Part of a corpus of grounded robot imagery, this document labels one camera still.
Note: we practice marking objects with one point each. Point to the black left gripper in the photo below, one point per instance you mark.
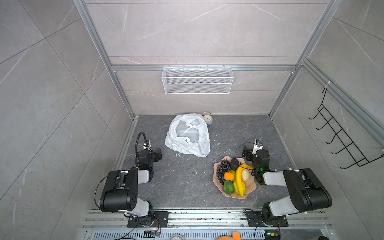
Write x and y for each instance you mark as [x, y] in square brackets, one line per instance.
[155, 157]

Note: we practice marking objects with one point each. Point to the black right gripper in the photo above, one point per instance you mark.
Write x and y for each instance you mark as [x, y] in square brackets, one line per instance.
[249, 157]

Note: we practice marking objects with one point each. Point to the yellow fake banana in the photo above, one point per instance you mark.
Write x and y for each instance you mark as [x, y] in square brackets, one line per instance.
[239, 172]

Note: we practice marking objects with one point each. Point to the beige fake fruit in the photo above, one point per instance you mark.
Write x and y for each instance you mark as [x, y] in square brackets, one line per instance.
[245, 175]

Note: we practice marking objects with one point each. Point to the dark purple fake grapes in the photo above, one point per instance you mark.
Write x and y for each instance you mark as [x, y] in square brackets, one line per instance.
[223, 168]

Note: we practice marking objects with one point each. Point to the white plastic bag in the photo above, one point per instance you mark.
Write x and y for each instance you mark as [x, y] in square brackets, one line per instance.
[188, 134]

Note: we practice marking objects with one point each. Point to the green fake fruit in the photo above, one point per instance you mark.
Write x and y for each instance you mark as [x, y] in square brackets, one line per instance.
[229, 187]

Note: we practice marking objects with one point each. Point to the yellow fake fruit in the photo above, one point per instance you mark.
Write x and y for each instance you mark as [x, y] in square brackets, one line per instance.
[240, 187]

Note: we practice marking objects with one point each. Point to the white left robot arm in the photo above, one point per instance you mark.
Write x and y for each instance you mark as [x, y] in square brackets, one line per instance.
[120, 192]

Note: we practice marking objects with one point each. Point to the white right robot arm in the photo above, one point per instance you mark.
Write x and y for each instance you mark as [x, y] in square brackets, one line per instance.
[306, 192]

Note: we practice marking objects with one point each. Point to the dark fake avocado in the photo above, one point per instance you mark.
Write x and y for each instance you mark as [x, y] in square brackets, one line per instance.
[234, 164]

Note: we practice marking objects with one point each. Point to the small orange fake fruit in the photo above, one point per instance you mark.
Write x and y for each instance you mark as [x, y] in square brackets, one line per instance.
[229, 176]

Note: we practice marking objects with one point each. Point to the pink wavy plastic bowl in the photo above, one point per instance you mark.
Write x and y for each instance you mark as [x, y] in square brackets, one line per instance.
[250, 184]

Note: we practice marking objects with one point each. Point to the light blue alarm clock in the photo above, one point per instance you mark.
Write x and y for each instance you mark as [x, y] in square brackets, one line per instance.
[208, 118]

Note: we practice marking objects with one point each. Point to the orange object at bottom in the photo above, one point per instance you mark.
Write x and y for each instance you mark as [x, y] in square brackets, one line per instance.
[233, 236]

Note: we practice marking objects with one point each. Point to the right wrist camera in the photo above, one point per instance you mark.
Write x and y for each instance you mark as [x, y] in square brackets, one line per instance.
[258, 143]

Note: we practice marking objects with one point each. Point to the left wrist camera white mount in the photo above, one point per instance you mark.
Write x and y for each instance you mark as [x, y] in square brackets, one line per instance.
[147, 145]

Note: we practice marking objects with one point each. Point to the white wire mesh basket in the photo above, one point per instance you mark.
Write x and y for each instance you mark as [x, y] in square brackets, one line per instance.
[197, 80]

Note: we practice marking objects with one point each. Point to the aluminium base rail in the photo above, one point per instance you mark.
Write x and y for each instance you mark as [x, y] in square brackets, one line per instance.
[206, 224]

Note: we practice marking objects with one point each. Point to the black wire hook rack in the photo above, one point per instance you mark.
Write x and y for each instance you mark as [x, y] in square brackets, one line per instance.
[358, 157]

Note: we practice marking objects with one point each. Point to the aluminium frame rail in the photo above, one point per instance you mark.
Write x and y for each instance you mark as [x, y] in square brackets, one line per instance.
[90, 26]

